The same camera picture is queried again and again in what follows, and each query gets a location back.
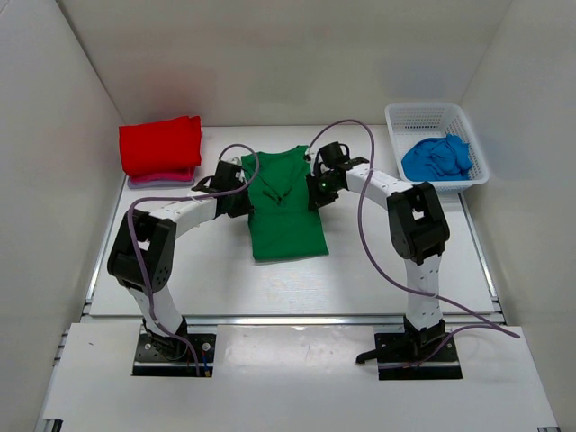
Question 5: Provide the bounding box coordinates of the green t-shirt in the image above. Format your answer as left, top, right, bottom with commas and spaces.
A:
241, 146, 329, 263

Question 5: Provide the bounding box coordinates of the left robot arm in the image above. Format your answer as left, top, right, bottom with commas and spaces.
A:
107, 161, 252, 358

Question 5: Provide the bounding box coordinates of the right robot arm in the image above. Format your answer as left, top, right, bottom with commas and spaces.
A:
304, 141, 450, 361

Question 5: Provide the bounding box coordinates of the pink folded t-shirt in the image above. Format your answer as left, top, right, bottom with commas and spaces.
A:
130, 166, 195, 184

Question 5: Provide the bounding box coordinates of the red folded t-shirt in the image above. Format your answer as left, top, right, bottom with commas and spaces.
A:
119, 116, 203, 176

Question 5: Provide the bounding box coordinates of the lavender folded t-shirt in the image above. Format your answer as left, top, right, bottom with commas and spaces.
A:
127, 176, 194, 189

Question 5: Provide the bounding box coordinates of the white plastic basket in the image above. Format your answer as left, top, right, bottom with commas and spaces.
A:
384, 102, 490, 194

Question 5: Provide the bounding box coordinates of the blue crumpled t-shirt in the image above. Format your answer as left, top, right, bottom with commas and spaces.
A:
401, 134, 473, 182

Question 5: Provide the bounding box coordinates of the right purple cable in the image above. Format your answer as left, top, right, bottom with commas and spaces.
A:
305, 118, 522, 339

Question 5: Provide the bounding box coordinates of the purple cable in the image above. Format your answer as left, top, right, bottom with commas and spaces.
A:
305, 118, 522, 339
127, 143, 261, 377

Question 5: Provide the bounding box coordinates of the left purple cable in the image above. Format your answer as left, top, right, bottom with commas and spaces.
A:
127, 143, 261, 377

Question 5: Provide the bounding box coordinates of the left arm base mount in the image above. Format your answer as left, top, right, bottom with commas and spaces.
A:
132, 326, 217, 378

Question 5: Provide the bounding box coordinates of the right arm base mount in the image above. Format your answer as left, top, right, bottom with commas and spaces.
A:
355, 318, 464, 381

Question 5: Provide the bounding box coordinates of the aluminium table rail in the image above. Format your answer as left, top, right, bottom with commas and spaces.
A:
85, 189, 504, 325

